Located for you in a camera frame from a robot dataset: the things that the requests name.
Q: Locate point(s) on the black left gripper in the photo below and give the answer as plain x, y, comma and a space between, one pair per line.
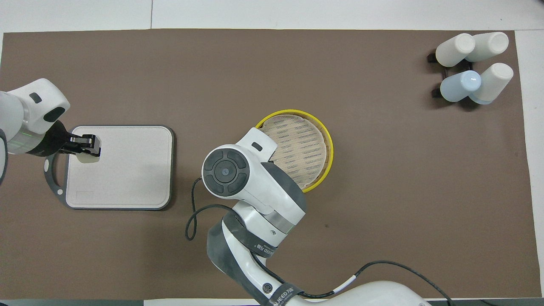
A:
57, 142

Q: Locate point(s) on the beige perforated steamer liner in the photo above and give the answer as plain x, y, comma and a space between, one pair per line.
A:
301, 148

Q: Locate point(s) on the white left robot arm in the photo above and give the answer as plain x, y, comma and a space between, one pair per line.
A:
29, 110

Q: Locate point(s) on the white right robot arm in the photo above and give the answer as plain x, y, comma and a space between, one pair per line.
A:
255, 187

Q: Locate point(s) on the yellow bamboo steamer basket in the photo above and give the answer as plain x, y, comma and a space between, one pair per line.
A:
329, 148

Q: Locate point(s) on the grey cutting board dark rim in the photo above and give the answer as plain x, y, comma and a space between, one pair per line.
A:
127, 170

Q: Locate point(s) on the brown table mat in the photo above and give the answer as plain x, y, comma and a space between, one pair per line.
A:
382, 191

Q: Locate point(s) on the black cup rack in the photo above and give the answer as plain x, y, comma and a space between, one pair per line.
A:
434, 92

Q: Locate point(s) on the light blue cup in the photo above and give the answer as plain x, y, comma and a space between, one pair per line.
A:
459, 87

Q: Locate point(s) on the white cup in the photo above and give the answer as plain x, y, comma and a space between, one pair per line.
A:
452, 50
493, 44
495, 80

